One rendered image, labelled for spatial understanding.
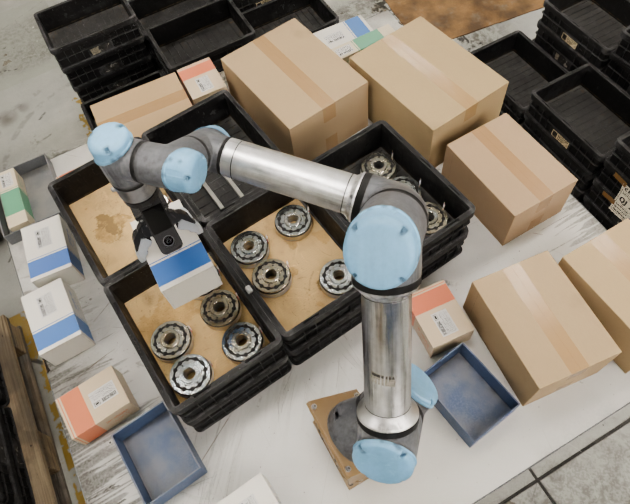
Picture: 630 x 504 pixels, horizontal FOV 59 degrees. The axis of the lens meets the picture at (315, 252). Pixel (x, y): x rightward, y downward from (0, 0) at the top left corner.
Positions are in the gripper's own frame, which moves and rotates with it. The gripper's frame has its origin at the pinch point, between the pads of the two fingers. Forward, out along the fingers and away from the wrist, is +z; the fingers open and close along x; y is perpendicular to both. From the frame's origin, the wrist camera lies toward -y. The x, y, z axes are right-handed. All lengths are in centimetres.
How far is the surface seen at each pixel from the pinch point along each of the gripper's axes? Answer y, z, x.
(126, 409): -12.7, 36.3, 30.4
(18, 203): 67, 34, 39
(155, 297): 8.4, 28.0, 11.4
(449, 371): -45, 41, -47
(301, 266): -3.7, 28.2, -26.8
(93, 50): 157, 58, -3
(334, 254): -5.2, 28.2, -36.2
